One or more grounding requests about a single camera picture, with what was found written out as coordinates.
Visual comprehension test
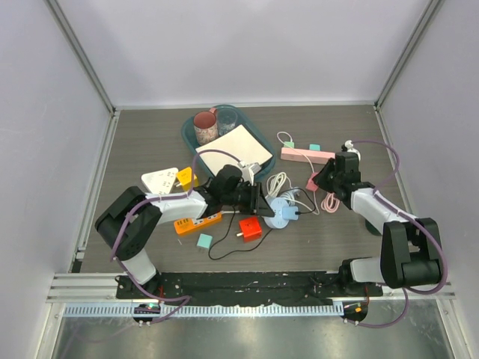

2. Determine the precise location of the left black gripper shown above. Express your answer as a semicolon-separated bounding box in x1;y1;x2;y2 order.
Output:
222;182;274;216

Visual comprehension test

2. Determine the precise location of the blue round socket hub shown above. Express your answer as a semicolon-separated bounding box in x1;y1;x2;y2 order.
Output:
263;197;289;230

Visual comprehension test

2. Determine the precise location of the pink plug adapter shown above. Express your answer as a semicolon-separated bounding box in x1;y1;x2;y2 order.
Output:
305;172;318;192

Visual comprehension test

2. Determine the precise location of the pink power strip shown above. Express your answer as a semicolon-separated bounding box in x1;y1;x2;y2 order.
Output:
280;147;335;165

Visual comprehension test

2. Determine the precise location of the red cube plug adapter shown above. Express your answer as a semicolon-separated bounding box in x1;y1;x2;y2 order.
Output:
237;217;263;243

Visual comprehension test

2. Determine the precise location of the blue cube usb charger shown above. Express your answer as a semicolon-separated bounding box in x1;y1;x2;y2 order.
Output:
281;206;300;221

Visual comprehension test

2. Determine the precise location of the teal plug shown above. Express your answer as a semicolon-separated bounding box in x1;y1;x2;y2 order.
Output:
309;144;321;152

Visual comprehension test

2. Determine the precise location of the green plug with white cable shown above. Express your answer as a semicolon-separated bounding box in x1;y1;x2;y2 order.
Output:
276;131;320;215

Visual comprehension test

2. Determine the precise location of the teal plug adapter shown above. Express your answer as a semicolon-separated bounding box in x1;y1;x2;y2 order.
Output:
197;233;213;250

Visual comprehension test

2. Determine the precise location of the orange power strip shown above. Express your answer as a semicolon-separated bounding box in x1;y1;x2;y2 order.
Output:
174;212;222;236

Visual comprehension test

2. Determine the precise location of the yellow cube plug adapter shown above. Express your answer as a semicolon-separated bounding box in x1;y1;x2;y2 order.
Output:
175;167;198;191

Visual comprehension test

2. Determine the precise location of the white square power socket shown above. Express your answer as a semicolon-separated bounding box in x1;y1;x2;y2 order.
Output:
141;168;179;194

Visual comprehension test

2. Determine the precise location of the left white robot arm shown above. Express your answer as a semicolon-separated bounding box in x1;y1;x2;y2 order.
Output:
94;165;275;298

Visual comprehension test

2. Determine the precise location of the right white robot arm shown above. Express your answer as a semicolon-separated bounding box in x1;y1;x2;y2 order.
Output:
313;152;447;295

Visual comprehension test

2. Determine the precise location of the white square plate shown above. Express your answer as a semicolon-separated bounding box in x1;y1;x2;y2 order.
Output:
196;125;272;176

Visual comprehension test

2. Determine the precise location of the dark green mug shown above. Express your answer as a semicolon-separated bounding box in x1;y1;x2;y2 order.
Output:
365;221;382;236

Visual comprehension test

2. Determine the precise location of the clear glass cup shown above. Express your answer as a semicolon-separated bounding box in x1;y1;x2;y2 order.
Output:
216;108;238;136

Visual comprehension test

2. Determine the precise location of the pink patterned mug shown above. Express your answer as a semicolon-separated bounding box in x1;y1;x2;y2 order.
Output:
193;107;219;146

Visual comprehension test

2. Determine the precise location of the teal plastic tray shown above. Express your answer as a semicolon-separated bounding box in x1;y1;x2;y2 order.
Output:
181;104;276;180

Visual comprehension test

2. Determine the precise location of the pink coiled cord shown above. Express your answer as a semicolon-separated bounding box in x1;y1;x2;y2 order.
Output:
320;192;340;214

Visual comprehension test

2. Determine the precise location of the thin black usb cable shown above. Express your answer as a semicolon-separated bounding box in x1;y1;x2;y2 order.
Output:
208;188;321;261

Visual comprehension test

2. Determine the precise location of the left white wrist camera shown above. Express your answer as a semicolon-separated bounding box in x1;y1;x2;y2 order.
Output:
237;161;261;185

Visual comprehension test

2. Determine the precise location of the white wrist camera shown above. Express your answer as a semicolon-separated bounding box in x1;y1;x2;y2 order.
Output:
341;140;361;159
237;161;261;185

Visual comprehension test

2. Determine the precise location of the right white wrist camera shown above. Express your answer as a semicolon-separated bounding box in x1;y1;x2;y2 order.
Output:
341;140;361;159

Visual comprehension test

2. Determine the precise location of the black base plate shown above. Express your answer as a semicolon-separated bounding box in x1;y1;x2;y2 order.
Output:
115;269;385;306

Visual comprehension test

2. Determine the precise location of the white slotted cable duct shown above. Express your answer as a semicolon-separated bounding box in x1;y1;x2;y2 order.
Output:
63;302;344;318

